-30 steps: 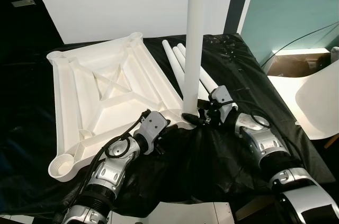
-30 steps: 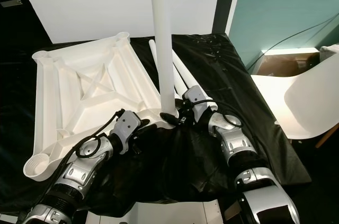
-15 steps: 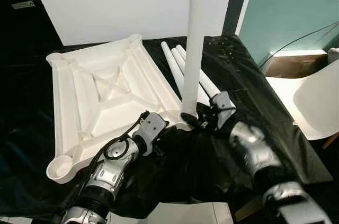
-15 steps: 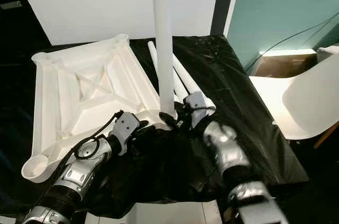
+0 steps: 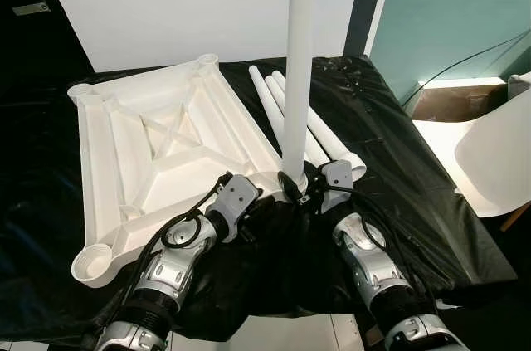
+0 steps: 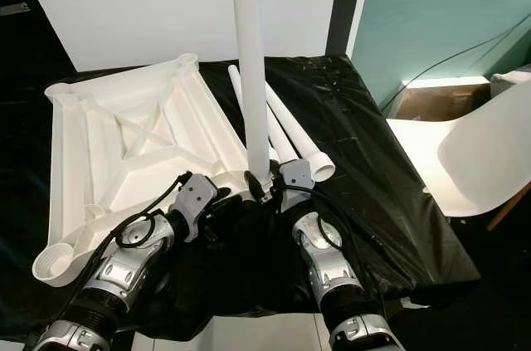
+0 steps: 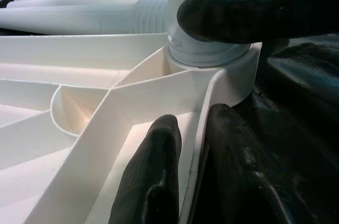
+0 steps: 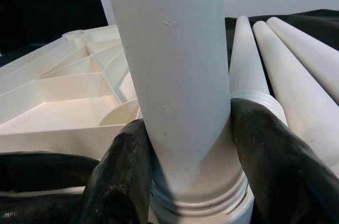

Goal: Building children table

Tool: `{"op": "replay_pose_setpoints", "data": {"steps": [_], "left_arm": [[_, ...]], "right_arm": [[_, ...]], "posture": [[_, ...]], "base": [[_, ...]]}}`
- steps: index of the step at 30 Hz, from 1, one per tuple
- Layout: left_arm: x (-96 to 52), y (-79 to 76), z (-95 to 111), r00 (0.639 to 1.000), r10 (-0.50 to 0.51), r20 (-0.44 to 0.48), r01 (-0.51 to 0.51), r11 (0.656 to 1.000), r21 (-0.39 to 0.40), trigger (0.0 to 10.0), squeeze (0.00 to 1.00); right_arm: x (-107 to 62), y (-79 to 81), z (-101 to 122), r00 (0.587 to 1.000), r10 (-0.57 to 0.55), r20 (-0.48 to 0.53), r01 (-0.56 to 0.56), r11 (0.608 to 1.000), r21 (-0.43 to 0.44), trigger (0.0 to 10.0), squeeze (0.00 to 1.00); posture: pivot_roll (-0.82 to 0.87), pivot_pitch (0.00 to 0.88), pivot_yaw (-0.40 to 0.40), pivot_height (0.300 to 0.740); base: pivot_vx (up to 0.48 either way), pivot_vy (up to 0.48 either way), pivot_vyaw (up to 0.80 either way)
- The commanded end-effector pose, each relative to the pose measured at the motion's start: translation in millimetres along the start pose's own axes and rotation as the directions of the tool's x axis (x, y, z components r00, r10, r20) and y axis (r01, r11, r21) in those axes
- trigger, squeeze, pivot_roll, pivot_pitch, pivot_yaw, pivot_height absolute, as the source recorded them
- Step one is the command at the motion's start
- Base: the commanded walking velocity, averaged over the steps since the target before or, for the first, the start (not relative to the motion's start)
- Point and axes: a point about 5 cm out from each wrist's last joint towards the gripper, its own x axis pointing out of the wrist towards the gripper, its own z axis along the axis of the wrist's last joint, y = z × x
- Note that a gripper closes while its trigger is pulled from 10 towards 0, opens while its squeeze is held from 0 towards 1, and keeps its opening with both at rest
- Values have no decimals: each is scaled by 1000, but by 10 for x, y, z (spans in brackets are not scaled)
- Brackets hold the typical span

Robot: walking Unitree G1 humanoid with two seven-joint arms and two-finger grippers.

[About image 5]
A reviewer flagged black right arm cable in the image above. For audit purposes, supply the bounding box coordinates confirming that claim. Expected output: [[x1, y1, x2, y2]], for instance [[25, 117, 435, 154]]
[[319, 181, 445, 310]]

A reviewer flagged small grey metal plate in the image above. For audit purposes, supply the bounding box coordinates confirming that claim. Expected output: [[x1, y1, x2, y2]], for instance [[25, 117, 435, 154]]
[[12, 1, 51, 16]]

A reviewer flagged white shell chair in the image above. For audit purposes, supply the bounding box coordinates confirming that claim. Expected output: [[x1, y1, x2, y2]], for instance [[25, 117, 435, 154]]
[[412, 85, 531, 219]]

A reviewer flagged black table cloth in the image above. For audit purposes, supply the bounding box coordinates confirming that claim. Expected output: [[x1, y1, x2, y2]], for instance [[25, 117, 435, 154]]
[[0, 54, 517, 342]]

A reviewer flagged thin black wall cable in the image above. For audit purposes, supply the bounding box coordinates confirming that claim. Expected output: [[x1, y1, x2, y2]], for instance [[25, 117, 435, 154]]
[[401, 27, 531, 107]]

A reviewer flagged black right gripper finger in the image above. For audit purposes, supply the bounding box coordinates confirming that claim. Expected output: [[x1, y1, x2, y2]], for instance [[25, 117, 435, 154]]
[[278, 170, 305, 207]]

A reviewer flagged white plastic table top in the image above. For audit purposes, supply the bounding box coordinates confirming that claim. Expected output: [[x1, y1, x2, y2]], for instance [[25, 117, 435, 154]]
[[68, 53, 312, 288]]

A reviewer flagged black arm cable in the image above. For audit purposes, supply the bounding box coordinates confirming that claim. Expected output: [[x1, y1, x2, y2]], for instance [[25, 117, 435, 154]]
[[100, 170, 233, 335], [319, 181, 445, 310]]

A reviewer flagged white bag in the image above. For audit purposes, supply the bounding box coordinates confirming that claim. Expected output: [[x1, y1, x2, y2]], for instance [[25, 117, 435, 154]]
[[506, 71, 531, 96]]

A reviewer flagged large white backdrop panel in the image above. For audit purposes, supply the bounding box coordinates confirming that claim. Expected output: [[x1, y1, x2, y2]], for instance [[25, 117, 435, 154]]
[[37, 0, 363, 74]]

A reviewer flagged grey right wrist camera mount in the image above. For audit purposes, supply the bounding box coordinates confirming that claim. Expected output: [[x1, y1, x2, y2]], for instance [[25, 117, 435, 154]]
[[318, 160, 355, 212]]

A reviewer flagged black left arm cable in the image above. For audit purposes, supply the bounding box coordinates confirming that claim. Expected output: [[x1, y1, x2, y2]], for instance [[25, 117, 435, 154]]
[[100, 170, 233, 335]]

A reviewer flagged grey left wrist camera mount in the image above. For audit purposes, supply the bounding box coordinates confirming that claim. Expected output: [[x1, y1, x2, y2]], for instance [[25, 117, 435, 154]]
[[212, 175, 260, 244]]

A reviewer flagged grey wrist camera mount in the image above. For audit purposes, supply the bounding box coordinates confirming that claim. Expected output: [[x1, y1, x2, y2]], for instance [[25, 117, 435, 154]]
[[318, 160, 355, 212], [212, 175, 260, 244]]

